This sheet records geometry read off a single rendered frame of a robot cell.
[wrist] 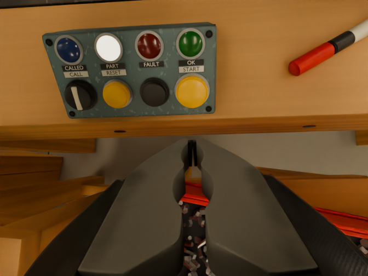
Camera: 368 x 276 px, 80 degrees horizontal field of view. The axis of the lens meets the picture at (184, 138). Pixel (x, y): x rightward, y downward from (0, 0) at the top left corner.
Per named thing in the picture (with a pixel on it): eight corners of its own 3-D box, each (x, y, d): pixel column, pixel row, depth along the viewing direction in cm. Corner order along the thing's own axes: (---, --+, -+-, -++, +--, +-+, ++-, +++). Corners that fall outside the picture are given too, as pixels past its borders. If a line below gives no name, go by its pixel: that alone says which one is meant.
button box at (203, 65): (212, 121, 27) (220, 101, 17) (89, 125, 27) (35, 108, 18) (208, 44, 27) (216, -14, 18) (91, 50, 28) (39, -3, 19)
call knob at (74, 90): (98, 107, 22) (93, 111, 21) (73, 108, 22) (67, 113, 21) (91, 80, 20) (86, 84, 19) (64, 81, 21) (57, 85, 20)
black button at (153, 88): (168, 103, 21) (167, 108, 20) (143, 104, 21) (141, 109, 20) (166, 78, 20) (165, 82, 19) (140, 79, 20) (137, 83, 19)
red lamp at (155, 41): (163, 59, 19) (161, 52, 18) (138, 61, 19) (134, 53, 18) (163, 39, 20) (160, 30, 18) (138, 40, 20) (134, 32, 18)
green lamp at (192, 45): (203, 57, 19) (204, 50, 18) (178, 59, 19) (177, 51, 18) (202, 37, 19) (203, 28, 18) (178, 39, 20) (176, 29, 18)
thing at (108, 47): (124, 61, 20) (118, 53, 18) (99, 62, 20) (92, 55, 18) (124, 41, 20) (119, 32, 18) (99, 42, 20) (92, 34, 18)
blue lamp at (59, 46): (85, 63, 20) (76, 56, 18) (61, 64, 20) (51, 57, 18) (86, 43, 20) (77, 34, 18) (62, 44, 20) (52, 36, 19)
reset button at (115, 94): (132, 104, 21) (130, 109, 20) (108, 105, 22) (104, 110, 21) (128, 80, 20) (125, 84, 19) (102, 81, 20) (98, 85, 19)
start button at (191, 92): (207, 104, 21) (208, 109, 20) (177, 105, 21) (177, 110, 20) (207, 74, 20) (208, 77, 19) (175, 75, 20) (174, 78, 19)
